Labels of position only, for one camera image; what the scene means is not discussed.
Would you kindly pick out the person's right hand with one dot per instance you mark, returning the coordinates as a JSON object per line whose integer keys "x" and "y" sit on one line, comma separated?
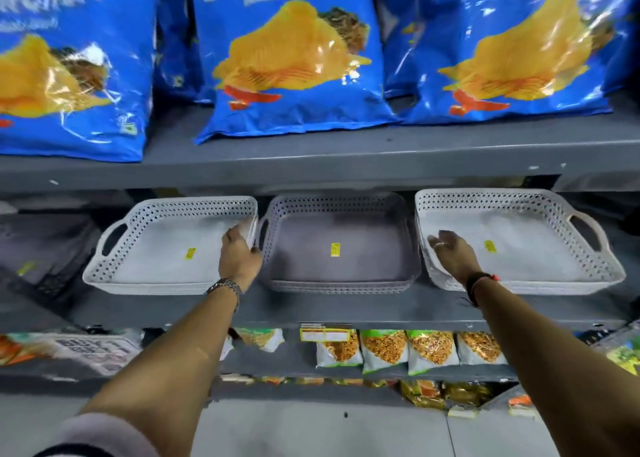
{"x": 457, "y": 259}

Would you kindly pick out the person's left hand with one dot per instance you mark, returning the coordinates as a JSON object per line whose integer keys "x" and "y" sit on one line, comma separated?
{"x": 240, "y": 262}

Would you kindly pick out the grey perforated tray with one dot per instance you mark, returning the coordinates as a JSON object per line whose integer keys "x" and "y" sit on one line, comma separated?
{"x": 310, "y": 262}

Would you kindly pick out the white perforated tray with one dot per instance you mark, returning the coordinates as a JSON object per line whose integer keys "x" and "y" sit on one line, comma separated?
{"x": 530, "y": 252}
{"x": 160, "y": 267}

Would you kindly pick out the grey metal shelf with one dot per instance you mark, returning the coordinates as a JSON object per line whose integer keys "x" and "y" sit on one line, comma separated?
{"x": 320, "y": 172}

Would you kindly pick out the person's right forearm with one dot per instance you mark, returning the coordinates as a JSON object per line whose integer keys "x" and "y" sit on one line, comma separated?
{"x": 560, "y": 371}

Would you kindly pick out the person's left forearm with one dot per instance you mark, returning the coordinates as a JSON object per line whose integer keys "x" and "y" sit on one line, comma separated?
{"x": 165, "y": 371}

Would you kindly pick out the black red wristband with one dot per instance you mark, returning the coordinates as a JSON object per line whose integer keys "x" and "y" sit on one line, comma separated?
{"x": 475, "y": 278}

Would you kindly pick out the silver metal wristwatch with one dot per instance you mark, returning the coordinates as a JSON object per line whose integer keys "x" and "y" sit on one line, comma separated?
{"x": 227, "y": 286}

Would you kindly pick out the small yellow price tag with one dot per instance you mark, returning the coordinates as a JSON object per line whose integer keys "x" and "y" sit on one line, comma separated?
{"x": 325, "y": 336}

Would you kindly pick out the row of green white packets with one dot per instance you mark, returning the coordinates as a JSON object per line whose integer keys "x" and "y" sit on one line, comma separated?
{"x": 385, "y": 349}

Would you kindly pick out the row of yellow packets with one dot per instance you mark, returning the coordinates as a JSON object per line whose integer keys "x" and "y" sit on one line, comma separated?
{"x": 425, "y": 391}

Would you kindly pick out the white red promo sign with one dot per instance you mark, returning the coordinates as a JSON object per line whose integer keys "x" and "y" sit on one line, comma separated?
{"x": 100, "y": 352}

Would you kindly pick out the yellow green chip bag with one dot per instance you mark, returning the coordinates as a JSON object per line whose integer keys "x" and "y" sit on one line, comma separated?
{"x": 625, "y": 357}

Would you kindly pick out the white black-striped left sleeve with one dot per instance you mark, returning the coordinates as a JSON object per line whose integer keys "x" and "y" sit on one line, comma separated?
{"x": 100, "y": 436}

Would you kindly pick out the orange snack packet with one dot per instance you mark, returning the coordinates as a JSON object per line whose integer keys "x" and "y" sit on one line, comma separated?
{"x": 20, "y": 349}

